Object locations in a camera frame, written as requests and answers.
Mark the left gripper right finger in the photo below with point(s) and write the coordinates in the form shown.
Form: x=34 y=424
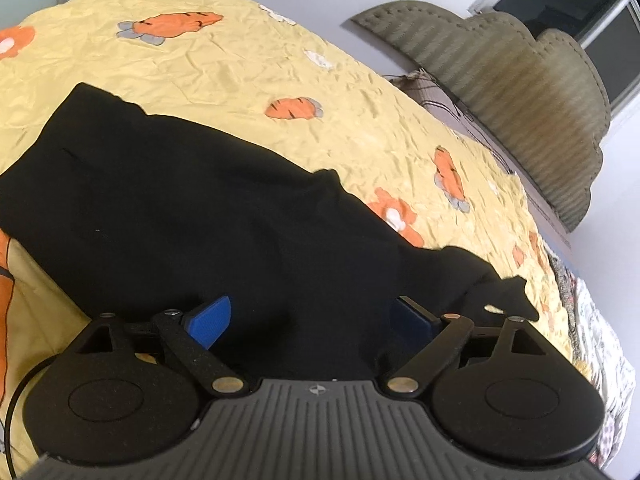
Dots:
x=435 y=343

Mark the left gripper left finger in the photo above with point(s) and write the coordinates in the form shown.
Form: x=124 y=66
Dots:
x=191 y=335

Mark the black pants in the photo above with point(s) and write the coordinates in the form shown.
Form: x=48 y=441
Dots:
x=136 y=214

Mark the striped mattress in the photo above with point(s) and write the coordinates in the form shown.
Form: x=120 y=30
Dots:
x=426 y=90

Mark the olive padded headboard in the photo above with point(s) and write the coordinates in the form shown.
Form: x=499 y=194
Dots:
x=539 y=96

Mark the yellow carrot print bedsheet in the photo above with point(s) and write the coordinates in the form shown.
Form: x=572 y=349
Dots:
x=104 y=398

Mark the dark window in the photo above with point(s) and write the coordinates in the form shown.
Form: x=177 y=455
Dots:
x=608 y=30

